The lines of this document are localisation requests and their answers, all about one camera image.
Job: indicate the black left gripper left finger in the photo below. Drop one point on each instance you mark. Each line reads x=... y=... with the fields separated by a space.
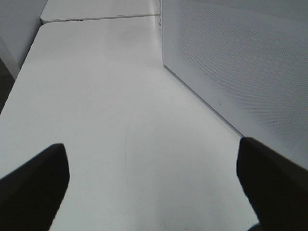
x=31 y=195

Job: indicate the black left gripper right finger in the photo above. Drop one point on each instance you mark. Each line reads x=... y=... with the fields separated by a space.
x=276 y=188

